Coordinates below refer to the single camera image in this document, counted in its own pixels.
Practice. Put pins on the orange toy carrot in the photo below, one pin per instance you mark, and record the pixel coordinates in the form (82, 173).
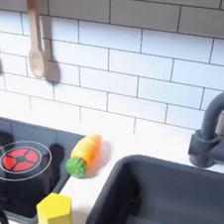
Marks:
(84, 155)

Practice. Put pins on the wooden spoon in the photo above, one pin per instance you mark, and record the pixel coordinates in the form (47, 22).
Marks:
(35, 44)

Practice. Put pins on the red stove burner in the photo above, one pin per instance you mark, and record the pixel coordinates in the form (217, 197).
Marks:
(20, 159)

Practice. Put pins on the dark grey tap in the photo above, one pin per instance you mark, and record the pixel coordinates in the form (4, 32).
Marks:
(214, 137)

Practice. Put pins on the dark grey sink basin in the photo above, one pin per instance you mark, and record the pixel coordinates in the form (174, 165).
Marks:
(175, 199)

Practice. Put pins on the black stove top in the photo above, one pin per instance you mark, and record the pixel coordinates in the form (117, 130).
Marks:
(27, 185)

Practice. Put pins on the yellow pentagon block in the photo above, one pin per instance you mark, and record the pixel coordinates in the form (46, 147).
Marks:
(55, 218)

